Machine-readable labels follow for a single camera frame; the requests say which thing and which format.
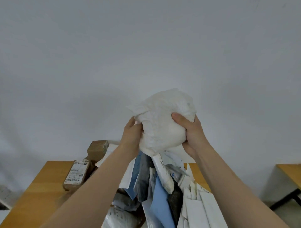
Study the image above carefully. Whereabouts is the person's right hand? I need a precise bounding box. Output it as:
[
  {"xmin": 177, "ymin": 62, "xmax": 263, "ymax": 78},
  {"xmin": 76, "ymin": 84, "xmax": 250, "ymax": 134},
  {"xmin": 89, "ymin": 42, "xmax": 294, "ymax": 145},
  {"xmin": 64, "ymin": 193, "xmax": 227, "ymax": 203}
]
[{"xmin": 172, "ymin": 112, "xmax": 212, "ymax": 161}]

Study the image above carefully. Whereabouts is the person's left hand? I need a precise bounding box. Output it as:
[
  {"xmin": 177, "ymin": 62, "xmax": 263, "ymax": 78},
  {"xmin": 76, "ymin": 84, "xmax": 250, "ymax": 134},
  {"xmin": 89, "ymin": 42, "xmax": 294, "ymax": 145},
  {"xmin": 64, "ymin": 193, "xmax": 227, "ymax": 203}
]
[{"xmin": 120, "ymin": 116, "xmax": 143, "ymax": 157}]

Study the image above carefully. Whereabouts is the large white plastic bag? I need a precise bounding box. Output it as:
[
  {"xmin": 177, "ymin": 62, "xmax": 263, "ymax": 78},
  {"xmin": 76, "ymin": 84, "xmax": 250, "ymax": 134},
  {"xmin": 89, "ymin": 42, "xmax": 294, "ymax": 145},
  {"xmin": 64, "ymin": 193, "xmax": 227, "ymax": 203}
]
[{"xmin": 126, "ymin": 88, "xmax": 197, "ymax": 157}]

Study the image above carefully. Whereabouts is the stack of cardboard boxes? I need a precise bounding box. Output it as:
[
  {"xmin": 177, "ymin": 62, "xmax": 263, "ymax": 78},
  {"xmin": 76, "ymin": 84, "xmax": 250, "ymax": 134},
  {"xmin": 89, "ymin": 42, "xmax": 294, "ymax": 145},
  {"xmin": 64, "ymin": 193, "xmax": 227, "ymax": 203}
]
[{"xmin": 62, "ymin": 140, "xmax": 110, "ymax": 192}]

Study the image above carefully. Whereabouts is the pile of white mailers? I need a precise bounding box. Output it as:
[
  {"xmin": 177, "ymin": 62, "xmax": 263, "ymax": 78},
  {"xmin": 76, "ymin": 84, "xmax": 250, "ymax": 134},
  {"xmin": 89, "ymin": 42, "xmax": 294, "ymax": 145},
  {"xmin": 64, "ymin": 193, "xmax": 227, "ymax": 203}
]
[{"xmin": 95, "ymin": 143, "xmax": 188, "ymax": 228}]

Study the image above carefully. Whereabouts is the person's left forearm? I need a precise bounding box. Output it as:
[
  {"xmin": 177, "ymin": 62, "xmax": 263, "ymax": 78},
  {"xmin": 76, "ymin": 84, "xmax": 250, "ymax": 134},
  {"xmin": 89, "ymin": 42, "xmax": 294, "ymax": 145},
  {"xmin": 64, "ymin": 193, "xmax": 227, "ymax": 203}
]
[{"xmin": 40, "ymin": 143, "xmax": 139, "ymax": 228}]

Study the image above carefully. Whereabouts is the person's right forearm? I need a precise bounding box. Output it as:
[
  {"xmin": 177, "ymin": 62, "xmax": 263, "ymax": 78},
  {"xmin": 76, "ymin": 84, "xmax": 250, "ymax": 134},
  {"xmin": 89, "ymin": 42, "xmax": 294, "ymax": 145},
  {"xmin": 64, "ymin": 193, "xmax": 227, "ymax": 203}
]
[{"xmin": 195, "ymin": 150, "xmax": 290, "ymax": 228}]

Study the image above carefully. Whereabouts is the wooden desk with black legs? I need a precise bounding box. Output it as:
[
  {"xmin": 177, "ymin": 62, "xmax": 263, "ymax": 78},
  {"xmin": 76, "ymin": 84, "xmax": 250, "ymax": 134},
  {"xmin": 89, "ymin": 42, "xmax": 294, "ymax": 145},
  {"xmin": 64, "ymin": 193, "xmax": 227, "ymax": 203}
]
[{"xmin": 269, "ymin": 164, "xmax": 301, "ymax": 211}]

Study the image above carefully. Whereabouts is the wooden table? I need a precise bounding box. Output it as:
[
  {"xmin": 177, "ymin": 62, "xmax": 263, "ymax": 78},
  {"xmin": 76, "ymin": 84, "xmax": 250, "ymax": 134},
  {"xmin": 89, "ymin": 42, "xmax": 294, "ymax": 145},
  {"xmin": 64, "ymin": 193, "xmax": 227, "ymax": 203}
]
[{"xmin": 0, "ymin": 161, "xmax": 212, "ymax": 228}]

